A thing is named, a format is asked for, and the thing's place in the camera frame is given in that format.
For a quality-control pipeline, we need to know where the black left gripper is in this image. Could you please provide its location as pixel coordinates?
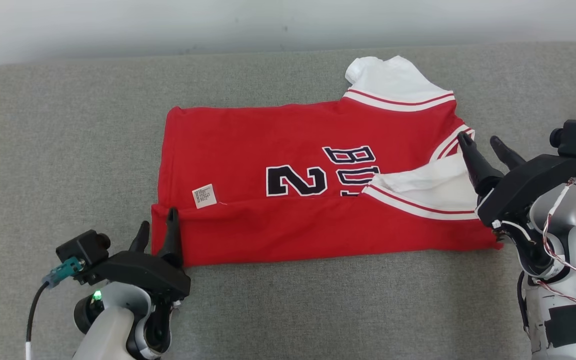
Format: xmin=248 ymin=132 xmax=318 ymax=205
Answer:
xmin=84 ymin=207 xmax=192 ymax=304

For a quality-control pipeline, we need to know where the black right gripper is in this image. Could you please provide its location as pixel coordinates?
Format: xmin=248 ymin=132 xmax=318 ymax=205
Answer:
xmin=456 ymin=130 xmax=576 ymax=230

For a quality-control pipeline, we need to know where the red white basketball jersey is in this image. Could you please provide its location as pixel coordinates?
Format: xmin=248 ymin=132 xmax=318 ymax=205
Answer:
xmin=150 ymin=55 xmax=505 ymax=269

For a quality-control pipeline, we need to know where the black left arm cable teal plug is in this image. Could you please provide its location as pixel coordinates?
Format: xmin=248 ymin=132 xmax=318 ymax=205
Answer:
xmin=25 ymin=256 xmax=85 ymax=360

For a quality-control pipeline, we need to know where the red white twisted wire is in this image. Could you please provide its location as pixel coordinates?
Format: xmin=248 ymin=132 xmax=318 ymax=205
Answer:
xmin=533 ymin=179 xmax=576 ymax=327

